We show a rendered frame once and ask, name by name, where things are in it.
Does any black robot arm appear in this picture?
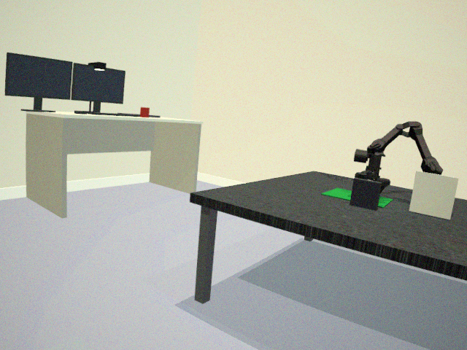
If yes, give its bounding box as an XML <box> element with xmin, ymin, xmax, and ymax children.
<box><xmin>354</xmin><ymin>121</ymin><xmax>443</xmax><ymax>180</ymax></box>

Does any green circuit board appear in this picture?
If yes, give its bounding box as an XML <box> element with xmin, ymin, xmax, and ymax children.
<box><xmin>321</xmin><ymin>188</ymin><xmax>393</xmax><ymax>208</ymax></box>

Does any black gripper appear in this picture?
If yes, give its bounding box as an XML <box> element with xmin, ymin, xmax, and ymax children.
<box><xmin>355</xmin><ymin>164</ymin><xmax>390</xmax><ymax>193</ymax></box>

